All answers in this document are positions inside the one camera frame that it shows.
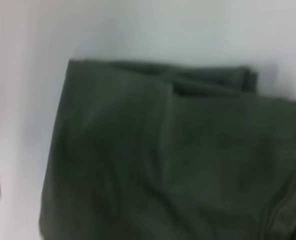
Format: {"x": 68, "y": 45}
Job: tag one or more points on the dark green printed t-shirt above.
{"x": 175, "y": 155}

